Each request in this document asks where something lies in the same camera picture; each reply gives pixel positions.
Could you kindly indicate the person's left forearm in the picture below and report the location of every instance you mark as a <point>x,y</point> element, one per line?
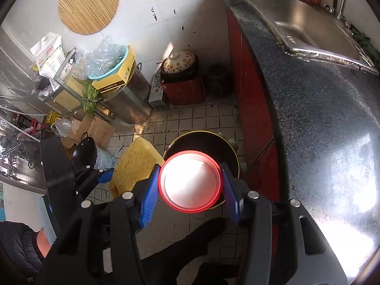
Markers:
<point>17,249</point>

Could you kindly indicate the black cooking pot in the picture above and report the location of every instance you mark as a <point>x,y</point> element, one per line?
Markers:
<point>179,77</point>

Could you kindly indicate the clear plastic bags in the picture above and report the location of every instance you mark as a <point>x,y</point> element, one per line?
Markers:
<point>101,56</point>

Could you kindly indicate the dark clay jar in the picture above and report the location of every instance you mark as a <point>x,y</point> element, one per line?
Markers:
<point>219,81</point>

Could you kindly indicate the green leafy plant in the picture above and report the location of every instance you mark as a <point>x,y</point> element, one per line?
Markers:
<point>90,98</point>

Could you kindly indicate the grey metal cage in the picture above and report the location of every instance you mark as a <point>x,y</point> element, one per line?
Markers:
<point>157,92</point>

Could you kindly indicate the floral ceramic lid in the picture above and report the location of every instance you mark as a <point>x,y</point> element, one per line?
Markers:
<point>179,61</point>

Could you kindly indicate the large stainless steel pot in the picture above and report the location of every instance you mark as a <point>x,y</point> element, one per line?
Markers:
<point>130,98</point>

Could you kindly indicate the red square box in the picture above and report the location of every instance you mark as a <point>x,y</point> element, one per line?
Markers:
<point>184,92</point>

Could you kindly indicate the white paper bags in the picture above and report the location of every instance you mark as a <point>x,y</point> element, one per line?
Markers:
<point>49,55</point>

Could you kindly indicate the stainless steel sink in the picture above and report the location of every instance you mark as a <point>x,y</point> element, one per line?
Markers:
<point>305,23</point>

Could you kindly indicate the black trash bin gold rim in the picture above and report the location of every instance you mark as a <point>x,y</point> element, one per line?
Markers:
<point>204,144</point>

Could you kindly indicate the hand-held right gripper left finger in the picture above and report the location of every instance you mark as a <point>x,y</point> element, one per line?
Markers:
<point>148,197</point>

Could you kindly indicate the yellow cardboard box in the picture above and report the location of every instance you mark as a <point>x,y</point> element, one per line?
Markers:
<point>118,74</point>

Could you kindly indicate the teal plastic basket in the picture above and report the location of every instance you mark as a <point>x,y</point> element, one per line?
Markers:
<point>115,66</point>

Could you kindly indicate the dark green cloth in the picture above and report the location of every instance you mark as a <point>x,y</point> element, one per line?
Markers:
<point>360,40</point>

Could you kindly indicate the brown cardboard box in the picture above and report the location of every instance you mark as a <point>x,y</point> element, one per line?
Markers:
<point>99,130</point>

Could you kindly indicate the red cabinet door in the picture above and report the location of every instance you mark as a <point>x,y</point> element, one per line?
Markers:
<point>252,95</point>
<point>267,172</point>

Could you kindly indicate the yellow sponge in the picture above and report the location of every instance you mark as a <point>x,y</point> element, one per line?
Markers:
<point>136,161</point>

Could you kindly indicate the red-rimmed white lid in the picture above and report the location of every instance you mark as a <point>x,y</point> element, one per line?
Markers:
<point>190,181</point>

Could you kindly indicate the round bamboo mat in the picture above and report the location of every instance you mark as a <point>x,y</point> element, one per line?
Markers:
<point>88,4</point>

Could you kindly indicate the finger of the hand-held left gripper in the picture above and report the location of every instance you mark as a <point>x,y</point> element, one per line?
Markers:
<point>105,175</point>

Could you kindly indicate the black pan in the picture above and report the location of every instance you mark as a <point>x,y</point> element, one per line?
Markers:
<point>84,154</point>

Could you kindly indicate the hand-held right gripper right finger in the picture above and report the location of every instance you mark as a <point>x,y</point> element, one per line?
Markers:
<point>231,197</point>

